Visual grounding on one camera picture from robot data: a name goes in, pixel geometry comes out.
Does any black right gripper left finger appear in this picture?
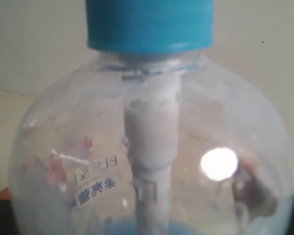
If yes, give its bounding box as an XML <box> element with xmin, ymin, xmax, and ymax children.
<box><xmin>0</xmin><ymin>188</ymin><xmax>17</xmax><ymax>235</ymax></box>

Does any blue pump soap bottle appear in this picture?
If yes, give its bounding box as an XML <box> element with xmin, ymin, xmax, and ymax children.
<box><xmin>9</xmin><ymin>0</ymin><xmax>294</xmax><ymax>235</ymax></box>

